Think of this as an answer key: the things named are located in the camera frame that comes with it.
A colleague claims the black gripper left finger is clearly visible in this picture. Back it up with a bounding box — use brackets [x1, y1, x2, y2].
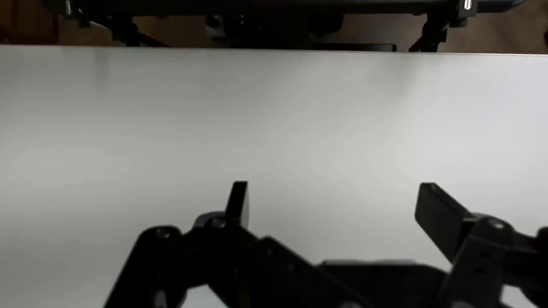
[103, 180, 356, 308]

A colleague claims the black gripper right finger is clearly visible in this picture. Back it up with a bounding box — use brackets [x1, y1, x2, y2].
[413, 182, 548, 308]

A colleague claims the black metal frame stand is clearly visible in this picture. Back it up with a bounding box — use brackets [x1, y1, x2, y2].
[41, 0, 529, 55]

